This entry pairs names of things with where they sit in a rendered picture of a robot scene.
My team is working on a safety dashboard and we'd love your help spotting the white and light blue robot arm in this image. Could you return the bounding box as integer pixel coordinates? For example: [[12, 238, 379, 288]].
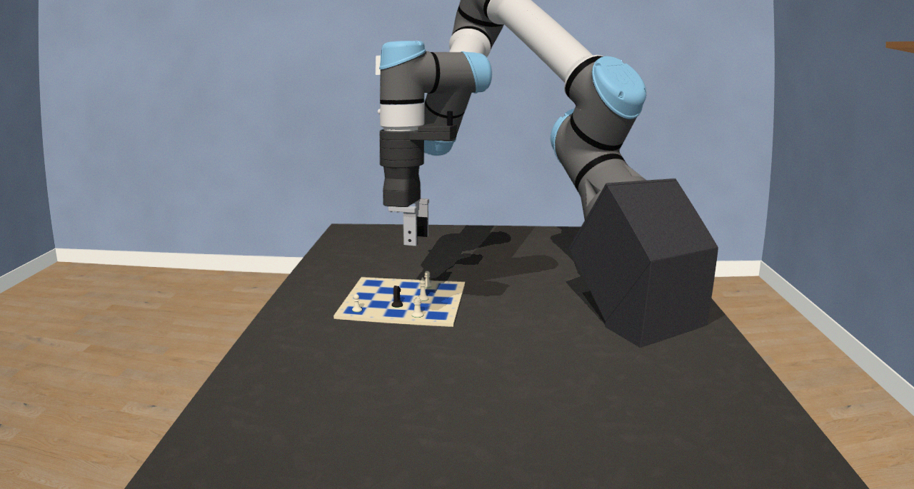
[[379, 0, 647, 219]]

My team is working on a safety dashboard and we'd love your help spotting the blue and cream chessboard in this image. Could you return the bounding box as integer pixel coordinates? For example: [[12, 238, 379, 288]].
[[333, 277, 465, 326]]

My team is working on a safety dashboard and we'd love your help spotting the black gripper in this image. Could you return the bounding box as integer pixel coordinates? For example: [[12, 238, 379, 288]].
[[378, 103, 457, 246]]

